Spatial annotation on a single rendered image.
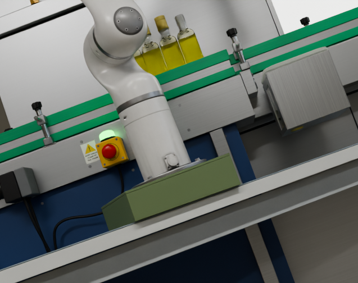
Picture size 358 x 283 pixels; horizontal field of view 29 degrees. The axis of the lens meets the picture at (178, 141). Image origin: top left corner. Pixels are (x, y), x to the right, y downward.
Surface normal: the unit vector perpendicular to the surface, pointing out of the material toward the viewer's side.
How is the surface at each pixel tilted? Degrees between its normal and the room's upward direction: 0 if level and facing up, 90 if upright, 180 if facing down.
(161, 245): 90
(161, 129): 90
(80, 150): 90
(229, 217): 90
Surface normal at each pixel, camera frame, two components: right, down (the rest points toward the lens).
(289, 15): -0.09, -0.08
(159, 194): 0.30, -0.22
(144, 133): -0.30, 0.02
